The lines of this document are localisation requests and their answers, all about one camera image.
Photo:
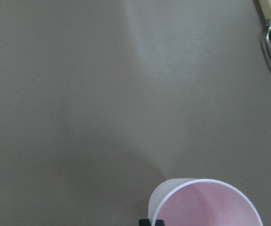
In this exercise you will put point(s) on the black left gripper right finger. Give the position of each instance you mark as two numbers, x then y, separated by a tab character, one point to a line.
159	222

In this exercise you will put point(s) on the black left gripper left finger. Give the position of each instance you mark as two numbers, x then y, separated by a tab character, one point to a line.
144	222

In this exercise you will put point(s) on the pink paper cup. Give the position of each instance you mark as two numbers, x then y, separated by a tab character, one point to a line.
201	202

